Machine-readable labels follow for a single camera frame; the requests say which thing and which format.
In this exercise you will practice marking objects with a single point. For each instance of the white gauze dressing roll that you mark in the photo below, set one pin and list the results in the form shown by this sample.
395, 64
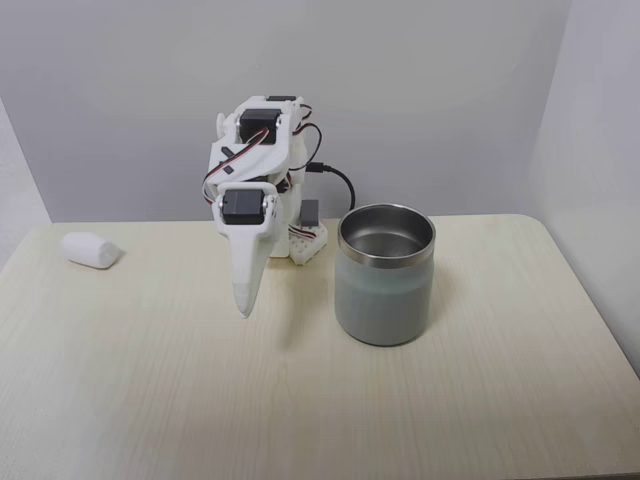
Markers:
92, 250

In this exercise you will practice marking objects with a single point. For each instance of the steel cup with grey sleeve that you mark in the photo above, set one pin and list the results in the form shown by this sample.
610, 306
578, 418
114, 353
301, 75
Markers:
384, 295

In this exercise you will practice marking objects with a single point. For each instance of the grey table clamp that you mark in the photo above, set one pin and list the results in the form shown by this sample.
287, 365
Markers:
311, 212

